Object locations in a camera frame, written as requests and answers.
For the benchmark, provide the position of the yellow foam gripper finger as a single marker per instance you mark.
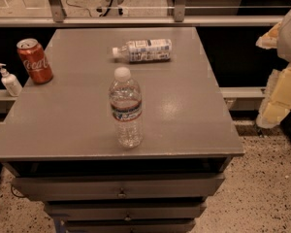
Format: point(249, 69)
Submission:
point(276, 105)
point(269, 39)

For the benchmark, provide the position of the clear plastic water bottle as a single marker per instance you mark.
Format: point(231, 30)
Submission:
point(126, 106)

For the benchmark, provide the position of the lying white labelled bottle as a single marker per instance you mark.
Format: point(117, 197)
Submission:
point(149, 50)

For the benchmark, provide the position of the white pump dispenser bottle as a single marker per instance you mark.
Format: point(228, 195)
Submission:
point(10, 81)

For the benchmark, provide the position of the grey drawer cabinet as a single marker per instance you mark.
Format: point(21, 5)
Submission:
point(102, 166)

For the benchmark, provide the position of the middle grey drawer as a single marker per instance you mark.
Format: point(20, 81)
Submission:
point(127, 210)

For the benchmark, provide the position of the grey drawer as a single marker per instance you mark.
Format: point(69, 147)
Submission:
point(119, 187)
point(127, 210)
point(134, 226)

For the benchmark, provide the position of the red Coca-Cola can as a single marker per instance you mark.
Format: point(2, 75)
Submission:
point(34, 60)

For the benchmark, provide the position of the top grey drawer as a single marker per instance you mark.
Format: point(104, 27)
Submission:
point(119, 187)

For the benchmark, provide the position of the bottom grey drawer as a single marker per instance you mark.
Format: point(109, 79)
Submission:
point(134, 226)

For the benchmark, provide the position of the metal railing frame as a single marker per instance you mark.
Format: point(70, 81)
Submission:
point(20, 18)

